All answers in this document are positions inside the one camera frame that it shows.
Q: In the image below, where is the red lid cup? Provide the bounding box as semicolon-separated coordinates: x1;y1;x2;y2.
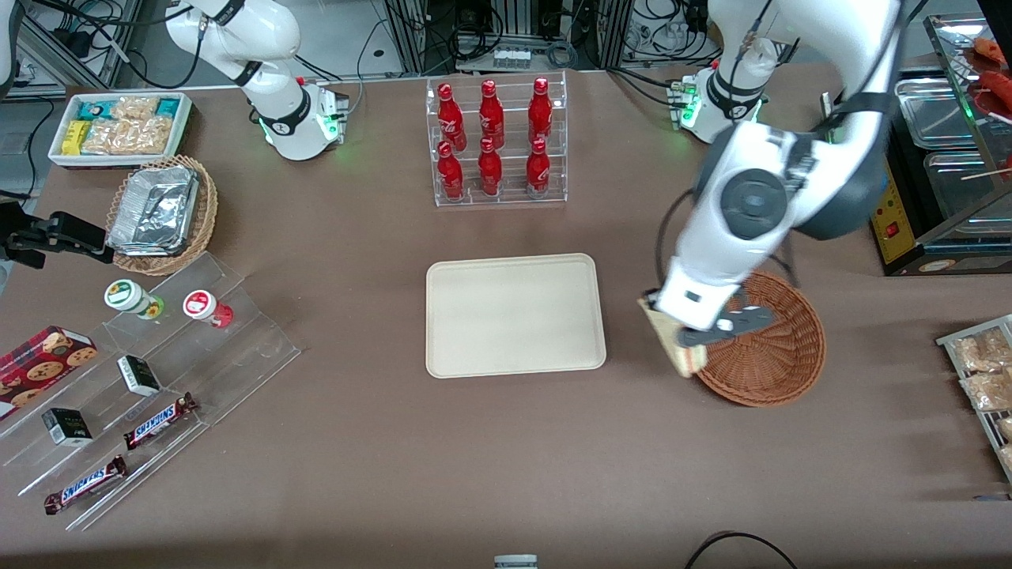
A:
183;290;234;329

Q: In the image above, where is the Snickers chocolate bar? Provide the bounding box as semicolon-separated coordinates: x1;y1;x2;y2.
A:
43;455;128;516
123;393;198;451

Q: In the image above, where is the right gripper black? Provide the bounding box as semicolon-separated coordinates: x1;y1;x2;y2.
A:
0;202;116;268

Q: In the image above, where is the red cola bottle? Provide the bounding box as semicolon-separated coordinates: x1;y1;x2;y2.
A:
479;80;505;148
478;138;504;197
528;77;553;145
437;141;465;200
526;138;551;196
437;82;468;151

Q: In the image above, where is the black floor cable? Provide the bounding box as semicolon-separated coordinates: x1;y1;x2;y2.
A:
684;532;799;569

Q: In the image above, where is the light wicker basket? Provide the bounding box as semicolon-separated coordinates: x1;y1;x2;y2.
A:
107;155;219;277

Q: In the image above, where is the green lid cup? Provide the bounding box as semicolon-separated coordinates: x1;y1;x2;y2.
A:
104;279;165;320

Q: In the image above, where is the red cookie box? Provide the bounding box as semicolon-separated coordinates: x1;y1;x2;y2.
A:
0;326;99;421

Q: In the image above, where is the aluminium foil tray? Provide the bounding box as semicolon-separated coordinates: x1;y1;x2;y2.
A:
107;164;199;257

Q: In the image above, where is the clear acrylic stepped display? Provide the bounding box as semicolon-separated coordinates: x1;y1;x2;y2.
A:
0;251;303;532

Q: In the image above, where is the red sausage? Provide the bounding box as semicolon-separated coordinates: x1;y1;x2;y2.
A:
976;71;1012;119

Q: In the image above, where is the black food warmer cabinet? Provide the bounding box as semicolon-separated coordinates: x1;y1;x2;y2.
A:
822;14;1012;277

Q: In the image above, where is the triangle sandwich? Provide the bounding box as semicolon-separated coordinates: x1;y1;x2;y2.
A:
639;299;707;379

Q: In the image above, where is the small black box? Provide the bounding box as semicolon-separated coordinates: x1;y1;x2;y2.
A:
117;355;162;398
41;408;94;448

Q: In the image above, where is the clear cracker bag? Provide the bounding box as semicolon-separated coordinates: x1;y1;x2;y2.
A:
126;116;174;156
111;96;160;122
81;119;132;156

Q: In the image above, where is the steel warmer pan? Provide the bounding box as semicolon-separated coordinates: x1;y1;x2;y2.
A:
923;150;1012;224
895;77;983;151

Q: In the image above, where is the orange sausage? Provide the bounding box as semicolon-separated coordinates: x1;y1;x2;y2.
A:
974;36;1012;69

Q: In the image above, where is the grey wire rack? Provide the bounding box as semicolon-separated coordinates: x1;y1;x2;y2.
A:
936;315;1012;484

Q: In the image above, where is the clear acrylic bottle rack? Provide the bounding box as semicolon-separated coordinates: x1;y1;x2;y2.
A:
425;70;568;208

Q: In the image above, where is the cream plastic tray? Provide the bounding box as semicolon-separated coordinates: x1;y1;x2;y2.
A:
425;253;607;379

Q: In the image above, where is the white snack bin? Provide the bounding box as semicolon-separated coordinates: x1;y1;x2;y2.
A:
47;92;194;170

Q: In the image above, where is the brown wicker basket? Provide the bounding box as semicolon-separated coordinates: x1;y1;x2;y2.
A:
694;270;827;408

